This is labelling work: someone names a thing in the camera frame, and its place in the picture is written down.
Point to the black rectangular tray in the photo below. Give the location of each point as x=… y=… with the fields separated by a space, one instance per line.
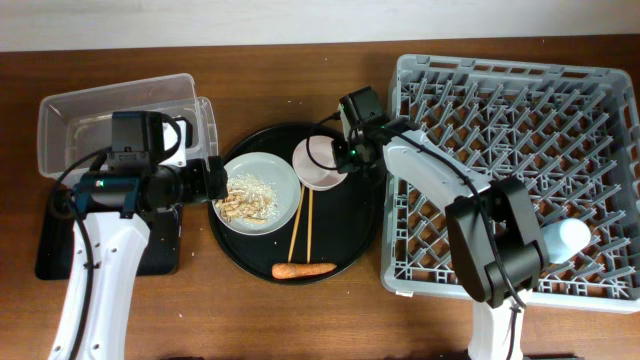
x=160 y=245

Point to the grey plate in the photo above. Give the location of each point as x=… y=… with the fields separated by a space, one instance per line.
x=280 y=175

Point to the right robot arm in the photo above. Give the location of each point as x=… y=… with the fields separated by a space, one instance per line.
x=496 y=243

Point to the peanut shells and rice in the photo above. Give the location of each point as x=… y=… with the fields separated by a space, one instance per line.
x=250 y=199

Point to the orange carrot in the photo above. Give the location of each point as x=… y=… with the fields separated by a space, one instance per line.
x=283 y=271

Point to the clear plastic bin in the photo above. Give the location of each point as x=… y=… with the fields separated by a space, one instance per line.
x=74 y=124

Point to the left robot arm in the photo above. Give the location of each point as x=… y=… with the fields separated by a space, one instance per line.
x=105 y=259

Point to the grey dishwasher rack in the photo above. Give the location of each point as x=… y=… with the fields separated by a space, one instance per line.
x=570 y=134

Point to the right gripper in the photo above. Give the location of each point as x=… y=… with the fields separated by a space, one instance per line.
x=344 y=158

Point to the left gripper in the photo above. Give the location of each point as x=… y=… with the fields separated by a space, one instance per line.
x=200 y=190

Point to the pink bowl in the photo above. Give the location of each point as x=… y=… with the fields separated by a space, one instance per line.
x=311 y=175

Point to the light blue cup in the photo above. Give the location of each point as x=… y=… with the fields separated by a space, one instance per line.
x=565 y=238

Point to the wooden chopstick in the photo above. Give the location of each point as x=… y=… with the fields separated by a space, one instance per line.
x=296 y=224
x=310 y=225

